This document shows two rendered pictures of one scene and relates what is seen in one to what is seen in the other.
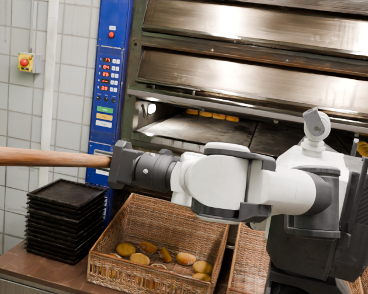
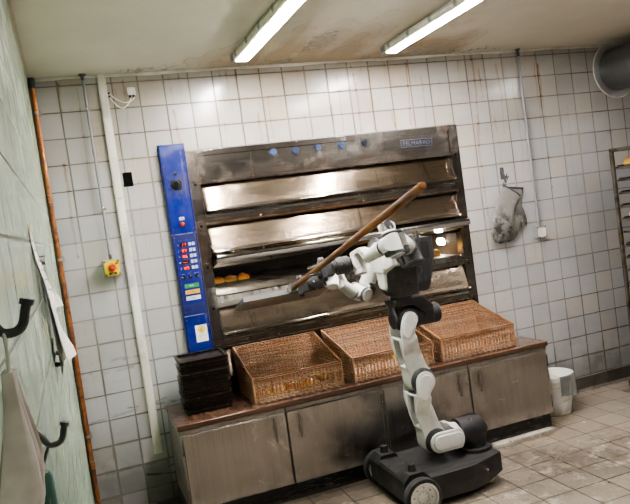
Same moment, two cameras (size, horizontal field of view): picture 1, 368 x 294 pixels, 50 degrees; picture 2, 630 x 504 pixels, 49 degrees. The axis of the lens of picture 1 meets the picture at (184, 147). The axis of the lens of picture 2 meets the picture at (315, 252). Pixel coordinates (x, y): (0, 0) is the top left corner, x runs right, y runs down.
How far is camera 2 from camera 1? 2.75 m
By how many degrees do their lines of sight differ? 32
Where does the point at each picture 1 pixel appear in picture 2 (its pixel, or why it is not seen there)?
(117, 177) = (327, 273)
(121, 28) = (189, 216)
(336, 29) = (335, 179)
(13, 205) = (118, 410)
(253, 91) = (299, 234)
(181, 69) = (243, 235)
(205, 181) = (390, 243)
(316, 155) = not seen: hidden behind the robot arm
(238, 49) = (279, 209)
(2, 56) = (77, 271)
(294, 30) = (311, 186)
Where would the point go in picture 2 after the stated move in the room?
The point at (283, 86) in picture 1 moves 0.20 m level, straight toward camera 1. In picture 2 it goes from (316, 225) to (326, 224)
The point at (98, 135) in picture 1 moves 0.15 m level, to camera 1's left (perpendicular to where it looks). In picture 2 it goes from (191, 309) to (168, 313)
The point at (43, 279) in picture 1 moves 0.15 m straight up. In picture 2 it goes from (227, 415) to (223, 388)
